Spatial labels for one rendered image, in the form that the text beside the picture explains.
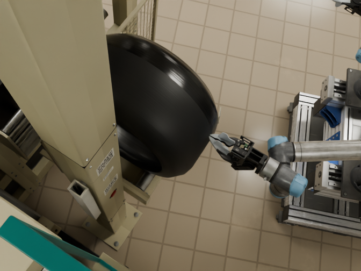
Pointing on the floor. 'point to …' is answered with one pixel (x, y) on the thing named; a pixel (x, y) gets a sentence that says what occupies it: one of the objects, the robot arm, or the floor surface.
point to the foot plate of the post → (92, 225)
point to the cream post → (66, 90)
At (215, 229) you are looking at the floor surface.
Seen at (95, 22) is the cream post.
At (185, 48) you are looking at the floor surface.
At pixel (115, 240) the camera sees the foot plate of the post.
